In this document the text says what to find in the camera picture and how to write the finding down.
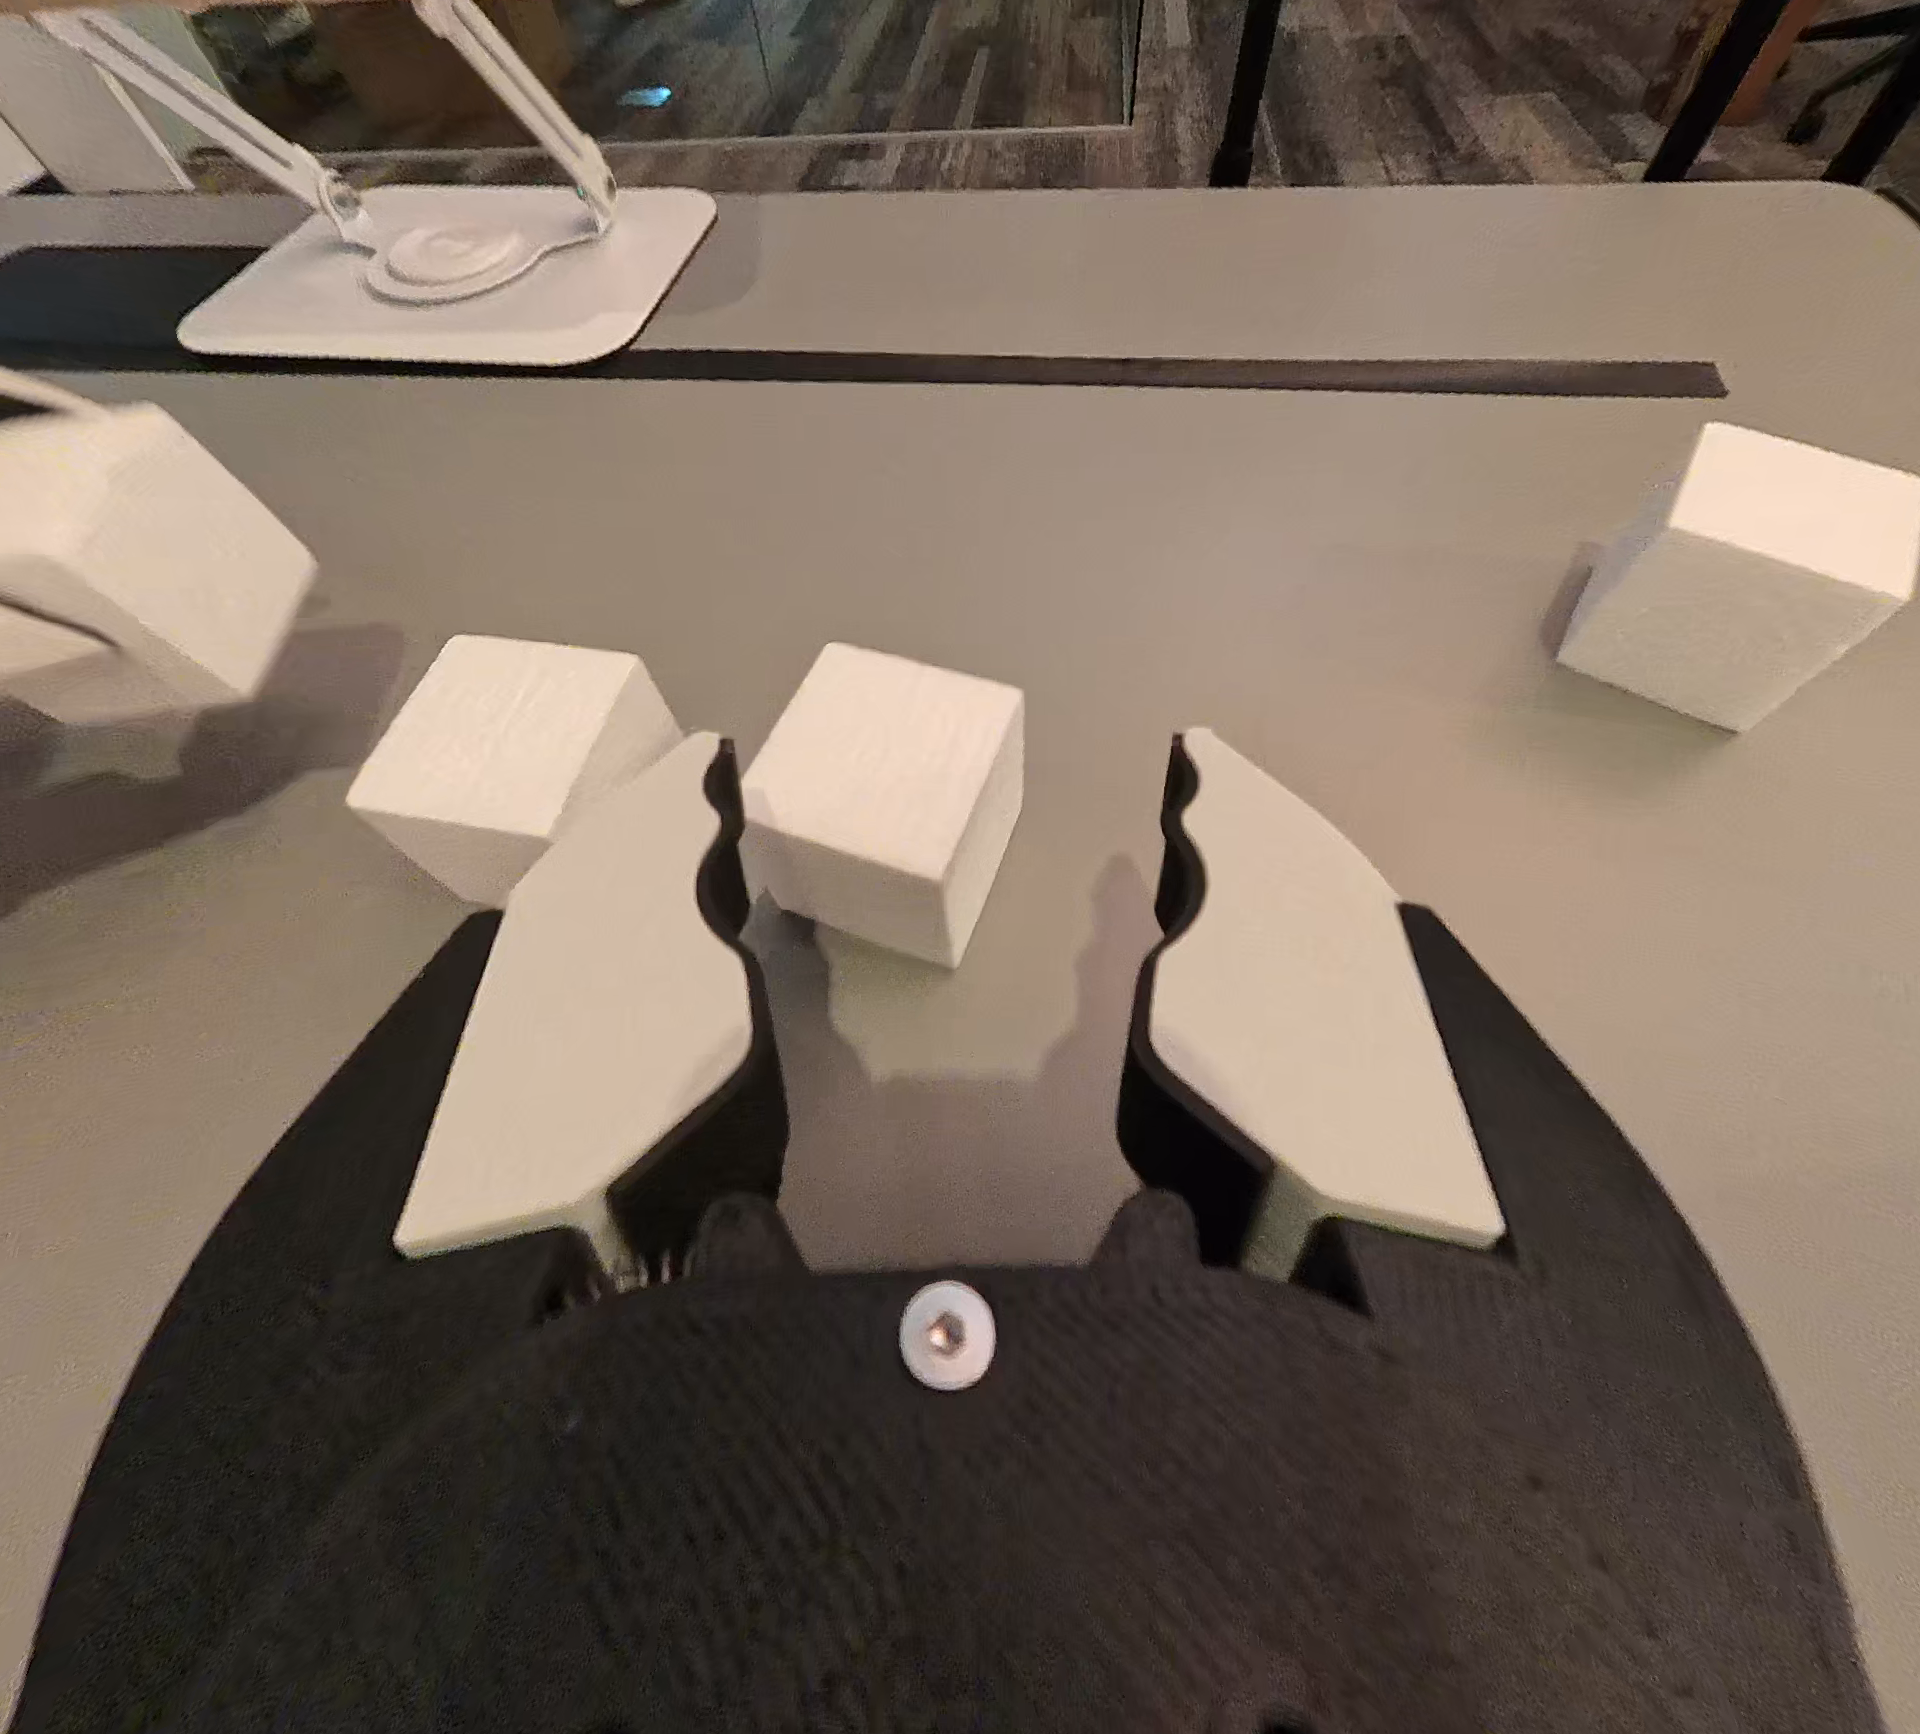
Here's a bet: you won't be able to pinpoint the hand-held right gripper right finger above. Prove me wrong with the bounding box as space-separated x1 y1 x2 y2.
1116 727 1506 1294

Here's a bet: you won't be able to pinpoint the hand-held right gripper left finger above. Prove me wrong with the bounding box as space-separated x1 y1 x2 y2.
391 732 790 1294

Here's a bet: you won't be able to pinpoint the white foam cube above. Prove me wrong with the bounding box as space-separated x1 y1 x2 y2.
344 634 685 909
0 398 319 725
741 643 1028 969
1553 421 1920 735

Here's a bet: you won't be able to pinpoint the black desk legs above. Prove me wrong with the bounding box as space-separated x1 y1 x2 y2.
1641 0 1920 188

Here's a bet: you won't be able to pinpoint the wooden board document stand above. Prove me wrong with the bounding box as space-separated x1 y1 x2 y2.
0 0 720 368

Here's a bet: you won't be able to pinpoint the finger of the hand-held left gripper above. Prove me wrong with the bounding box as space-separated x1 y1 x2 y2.
0 367 129 432
0 557 144 657

